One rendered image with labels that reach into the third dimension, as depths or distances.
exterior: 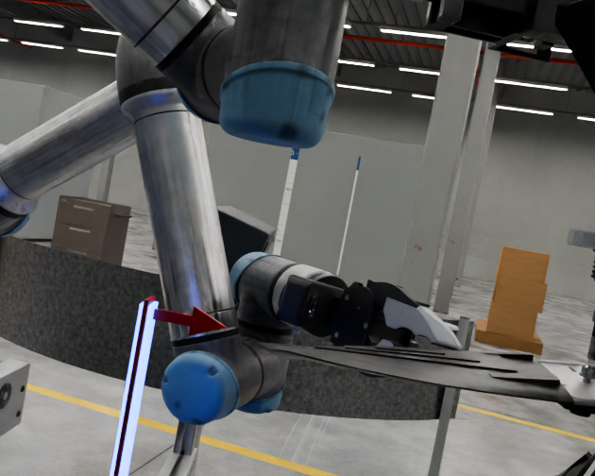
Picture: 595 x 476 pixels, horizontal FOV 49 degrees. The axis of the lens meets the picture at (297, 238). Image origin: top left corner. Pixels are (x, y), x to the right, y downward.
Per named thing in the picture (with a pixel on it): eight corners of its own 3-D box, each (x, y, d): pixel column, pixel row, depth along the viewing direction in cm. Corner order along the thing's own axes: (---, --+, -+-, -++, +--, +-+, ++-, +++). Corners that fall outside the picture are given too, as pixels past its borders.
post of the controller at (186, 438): (191, 456, 105) (212, 335, 104) (172, 452, 105) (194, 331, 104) (194, 450, 108) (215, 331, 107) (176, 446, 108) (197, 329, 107)
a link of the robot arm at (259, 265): (267, 312, 91) (279, 251, 90) (315, 333, 82) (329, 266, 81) (217, 309, 86) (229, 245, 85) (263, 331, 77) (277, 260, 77)
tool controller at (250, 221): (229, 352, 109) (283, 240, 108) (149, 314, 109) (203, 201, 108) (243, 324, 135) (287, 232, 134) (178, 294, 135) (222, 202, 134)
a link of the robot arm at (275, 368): (195, 410, 79) (212, 320, 78) (235, 390, 89) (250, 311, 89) (256, 429, 76) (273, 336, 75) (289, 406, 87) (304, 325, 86)
